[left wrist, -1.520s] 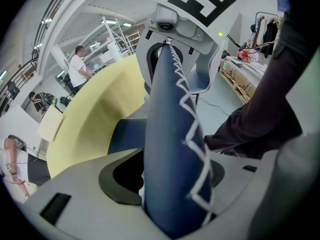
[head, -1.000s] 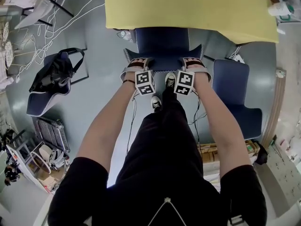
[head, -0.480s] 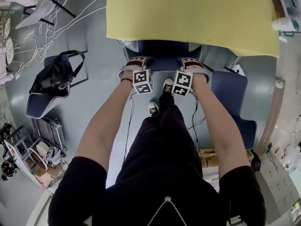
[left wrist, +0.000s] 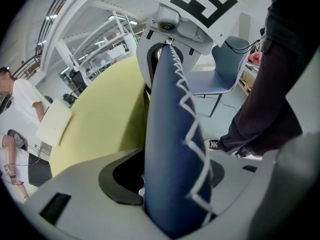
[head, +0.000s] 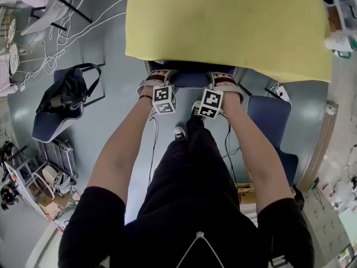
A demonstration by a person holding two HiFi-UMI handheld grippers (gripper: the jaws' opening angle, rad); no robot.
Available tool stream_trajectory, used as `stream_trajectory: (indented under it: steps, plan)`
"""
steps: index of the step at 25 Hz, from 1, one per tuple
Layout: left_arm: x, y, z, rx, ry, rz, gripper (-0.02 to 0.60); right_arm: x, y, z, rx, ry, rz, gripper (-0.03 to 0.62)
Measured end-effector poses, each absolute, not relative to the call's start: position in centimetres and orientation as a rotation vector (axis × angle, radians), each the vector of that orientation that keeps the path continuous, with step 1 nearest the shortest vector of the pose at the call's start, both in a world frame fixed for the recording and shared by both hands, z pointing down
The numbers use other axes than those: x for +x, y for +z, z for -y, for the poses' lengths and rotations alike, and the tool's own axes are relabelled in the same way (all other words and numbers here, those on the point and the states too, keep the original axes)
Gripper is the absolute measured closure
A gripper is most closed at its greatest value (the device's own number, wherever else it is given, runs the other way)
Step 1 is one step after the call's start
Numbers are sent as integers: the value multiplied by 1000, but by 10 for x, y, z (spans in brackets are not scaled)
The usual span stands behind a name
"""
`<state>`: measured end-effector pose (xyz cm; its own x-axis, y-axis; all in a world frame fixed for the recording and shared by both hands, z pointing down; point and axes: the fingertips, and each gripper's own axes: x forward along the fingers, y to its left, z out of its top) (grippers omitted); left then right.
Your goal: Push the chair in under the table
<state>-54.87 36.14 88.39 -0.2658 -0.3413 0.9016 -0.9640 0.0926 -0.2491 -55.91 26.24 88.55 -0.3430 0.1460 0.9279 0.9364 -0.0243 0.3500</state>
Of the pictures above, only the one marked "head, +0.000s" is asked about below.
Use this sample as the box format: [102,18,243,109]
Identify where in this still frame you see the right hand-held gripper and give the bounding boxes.
[198,71,245,121]

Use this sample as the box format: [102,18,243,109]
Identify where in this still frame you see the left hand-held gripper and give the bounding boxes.
[136,69,179,116]

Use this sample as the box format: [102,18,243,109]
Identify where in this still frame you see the person's left forearm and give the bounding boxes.
[88,93,154,206]

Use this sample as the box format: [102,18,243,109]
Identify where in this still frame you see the black shoulder bag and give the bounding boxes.
[35,63,102,114]

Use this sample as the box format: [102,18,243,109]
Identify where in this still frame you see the person's right forearm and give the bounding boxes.
[221,93,296,214]

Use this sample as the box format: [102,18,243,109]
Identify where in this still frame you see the table with yellow cloth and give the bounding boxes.
[124,0,332,84]

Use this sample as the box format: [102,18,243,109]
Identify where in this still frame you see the person's left hand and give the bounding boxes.
[140,70,170,96]

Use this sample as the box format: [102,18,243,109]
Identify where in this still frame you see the person's right hand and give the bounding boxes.
[214,73,238,102]

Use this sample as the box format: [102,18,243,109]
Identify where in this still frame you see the person's right black shoe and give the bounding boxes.
[191,100,206,118]

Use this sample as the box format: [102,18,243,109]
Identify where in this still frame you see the person's black shoe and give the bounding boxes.
[191,100,206,118]
[173,126,187,141]

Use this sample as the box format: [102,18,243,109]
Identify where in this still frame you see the person's left black shoe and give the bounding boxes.
[173,126,187,141]

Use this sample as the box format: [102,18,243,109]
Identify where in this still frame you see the white power strip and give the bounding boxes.
[274,85,293,103]

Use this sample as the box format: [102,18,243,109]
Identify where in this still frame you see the person's black trousers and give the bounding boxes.
[138,117,242,226]

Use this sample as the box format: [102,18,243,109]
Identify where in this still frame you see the wooden slatted board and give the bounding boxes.
[300,102,340,190]

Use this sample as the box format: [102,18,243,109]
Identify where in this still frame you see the white green tumbler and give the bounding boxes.
[324,31,357,58]

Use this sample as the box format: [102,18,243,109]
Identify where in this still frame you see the folding metal trolley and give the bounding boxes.
[38,138,80,178]

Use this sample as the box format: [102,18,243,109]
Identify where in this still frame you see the white shelf rack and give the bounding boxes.
[313,0,357,36]

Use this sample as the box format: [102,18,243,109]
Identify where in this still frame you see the white lattice round stool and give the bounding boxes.
[4,18,17,43]
[8,43,20,78]

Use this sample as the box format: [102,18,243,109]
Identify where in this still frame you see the round white-framed mirror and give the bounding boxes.
[32,163,56,199]

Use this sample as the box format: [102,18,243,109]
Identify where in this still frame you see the person's black shirt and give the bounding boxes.
[57,185,316,268]

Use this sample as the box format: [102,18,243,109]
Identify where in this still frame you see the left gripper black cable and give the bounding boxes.
[147,112,160,184]

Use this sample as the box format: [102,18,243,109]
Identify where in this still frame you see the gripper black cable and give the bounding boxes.
[220,113,238,184]
[147,112,160,184]

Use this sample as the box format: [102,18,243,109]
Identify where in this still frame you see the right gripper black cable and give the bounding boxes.
[220,113,238,184]

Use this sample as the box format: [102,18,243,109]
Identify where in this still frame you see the white floor cable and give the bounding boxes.
[19,0,129,92]

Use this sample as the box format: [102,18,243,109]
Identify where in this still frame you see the silver neck chain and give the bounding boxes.
[175,232,224,268]

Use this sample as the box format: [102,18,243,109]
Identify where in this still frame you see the person's right backpack strap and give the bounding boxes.
[268,255,288,268]

